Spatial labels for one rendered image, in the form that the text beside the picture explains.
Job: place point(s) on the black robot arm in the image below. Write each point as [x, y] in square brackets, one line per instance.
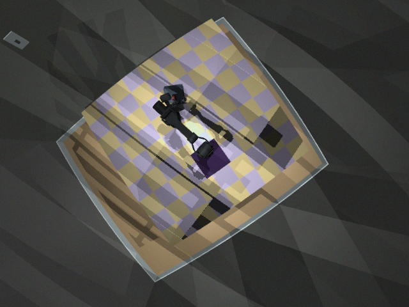
[171, 118]

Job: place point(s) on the dark grey panel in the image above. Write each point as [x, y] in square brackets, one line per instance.
[176, 90]

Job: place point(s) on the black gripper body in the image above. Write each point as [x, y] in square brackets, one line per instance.
[165, 99]

